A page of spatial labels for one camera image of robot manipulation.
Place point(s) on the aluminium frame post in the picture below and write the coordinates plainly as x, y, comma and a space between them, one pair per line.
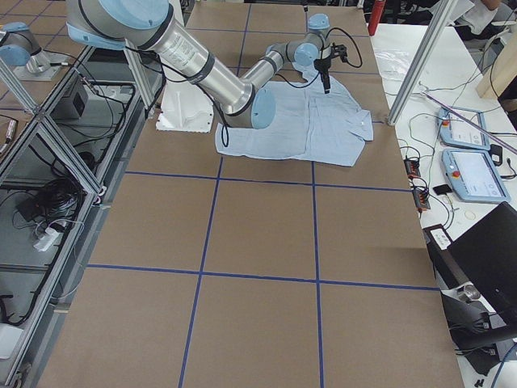
441, 18

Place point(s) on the light blue button-up shirt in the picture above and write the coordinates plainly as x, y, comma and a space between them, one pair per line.
308, 125

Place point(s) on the seated person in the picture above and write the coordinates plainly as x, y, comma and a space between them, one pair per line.
476, 18

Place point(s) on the lower blue teach pendant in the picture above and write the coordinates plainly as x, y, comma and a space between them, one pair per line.
473, 176

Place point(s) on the grey control box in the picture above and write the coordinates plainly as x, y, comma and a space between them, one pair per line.
73, 102

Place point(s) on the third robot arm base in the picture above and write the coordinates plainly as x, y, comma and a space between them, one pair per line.
21, 51

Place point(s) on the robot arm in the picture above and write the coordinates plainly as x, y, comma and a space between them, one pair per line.
244, 101

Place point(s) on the clear plastic bag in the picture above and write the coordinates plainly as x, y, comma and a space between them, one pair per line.
393, 64

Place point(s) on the red cylinder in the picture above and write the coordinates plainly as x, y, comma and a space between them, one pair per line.
377, 12

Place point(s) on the upper blue teach pendant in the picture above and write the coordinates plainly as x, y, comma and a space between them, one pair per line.
453, 131

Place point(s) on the metal reacher grabber tool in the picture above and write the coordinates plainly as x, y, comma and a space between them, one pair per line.
501, 142

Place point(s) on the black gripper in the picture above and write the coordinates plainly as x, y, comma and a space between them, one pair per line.
322, 65

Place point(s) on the blue teach pendant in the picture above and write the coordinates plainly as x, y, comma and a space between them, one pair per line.
453, 131
473, 176

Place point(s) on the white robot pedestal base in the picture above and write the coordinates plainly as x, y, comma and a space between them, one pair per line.
184, 106

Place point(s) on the white power strip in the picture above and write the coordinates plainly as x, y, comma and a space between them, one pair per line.
47, 239

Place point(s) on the black laptop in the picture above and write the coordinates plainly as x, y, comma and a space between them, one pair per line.
486, 253

